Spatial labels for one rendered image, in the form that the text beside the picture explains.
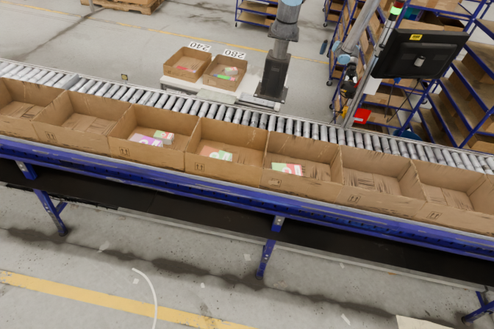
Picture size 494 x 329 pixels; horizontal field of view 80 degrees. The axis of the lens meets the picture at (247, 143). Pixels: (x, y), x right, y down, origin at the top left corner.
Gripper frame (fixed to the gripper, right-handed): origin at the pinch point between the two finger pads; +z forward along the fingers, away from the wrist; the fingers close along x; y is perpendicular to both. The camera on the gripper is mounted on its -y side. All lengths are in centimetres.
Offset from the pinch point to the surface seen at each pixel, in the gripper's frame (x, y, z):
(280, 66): 55, -15, 2
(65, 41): 366, 131, -81
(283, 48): 55, -23, -9
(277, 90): 54, 3, 12
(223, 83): 98, 1, 14
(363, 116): -11.7, -2.0, 25.1
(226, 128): 76, -52, 70
